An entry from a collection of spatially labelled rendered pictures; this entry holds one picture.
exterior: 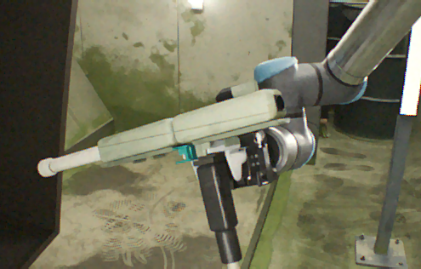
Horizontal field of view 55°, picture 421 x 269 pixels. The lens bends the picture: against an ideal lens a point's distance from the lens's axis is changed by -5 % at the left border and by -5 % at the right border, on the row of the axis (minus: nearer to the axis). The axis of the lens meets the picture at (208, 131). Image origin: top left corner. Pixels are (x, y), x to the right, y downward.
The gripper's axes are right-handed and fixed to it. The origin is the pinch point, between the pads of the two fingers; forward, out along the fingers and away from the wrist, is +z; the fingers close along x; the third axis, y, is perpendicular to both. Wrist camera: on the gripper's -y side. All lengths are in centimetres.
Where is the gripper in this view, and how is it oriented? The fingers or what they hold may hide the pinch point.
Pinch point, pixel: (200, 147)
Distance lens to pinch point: 58.2
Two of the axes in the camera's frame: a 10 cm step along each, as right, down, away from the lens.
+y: 1.9, 9.8, -0.8
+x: -8.3, 2.0, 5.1
